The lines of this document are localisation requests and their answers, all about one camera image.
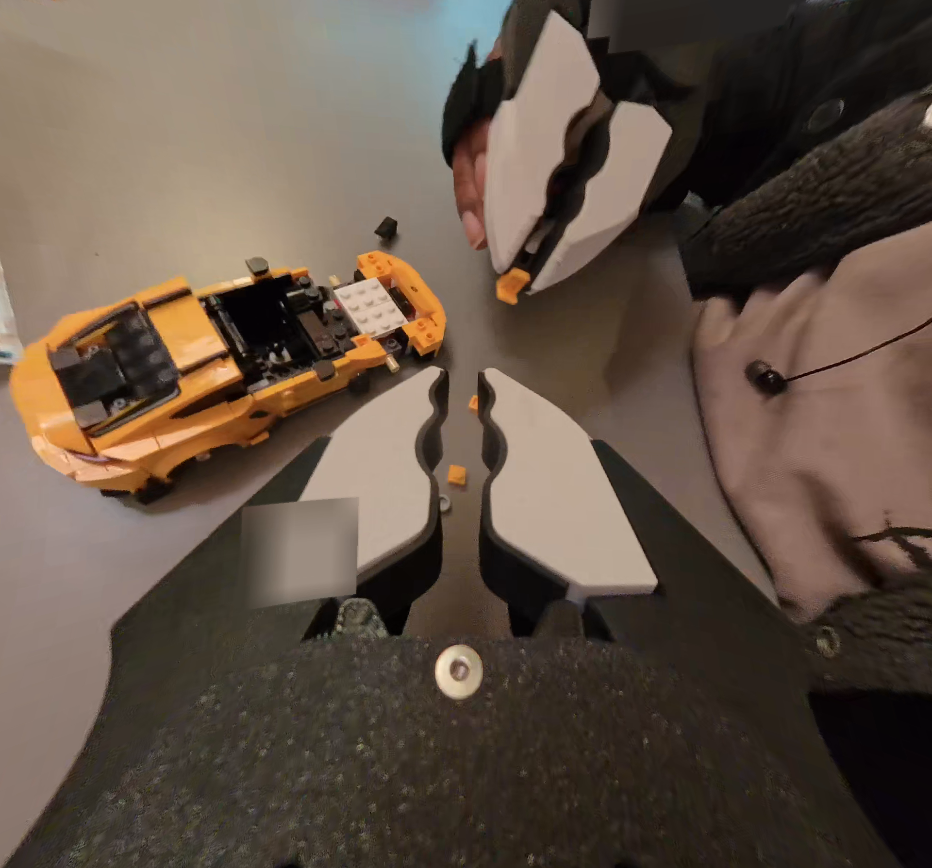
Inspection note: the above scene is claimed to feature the orange lego car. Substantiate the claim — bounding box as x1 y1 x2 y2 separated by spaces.
9 250 447 505

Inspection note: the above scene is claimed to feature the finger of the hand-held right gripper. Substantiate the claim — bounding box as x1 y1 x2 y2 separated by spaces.
528 100 674 295
484 9 603 275

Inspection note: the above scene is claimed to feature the beige hoodie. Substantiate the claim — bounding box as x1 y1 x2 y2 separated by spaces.
692 220 932 625

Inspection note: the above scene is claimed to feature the black wired earphone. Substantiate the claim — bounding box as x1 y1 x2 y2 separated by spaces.
744 315 932 397

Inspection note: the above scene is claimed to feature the person's right hand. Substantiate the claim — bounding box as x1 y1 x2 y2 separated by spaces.
451 120 492 252

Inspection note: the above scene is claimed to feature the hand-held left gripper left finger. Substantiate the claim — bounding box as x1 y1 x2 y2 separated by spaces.
299 366 450 578

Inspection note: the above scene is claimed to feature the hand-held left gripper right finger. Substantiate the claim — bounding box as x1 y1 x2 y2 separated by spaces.
477 367 660 603

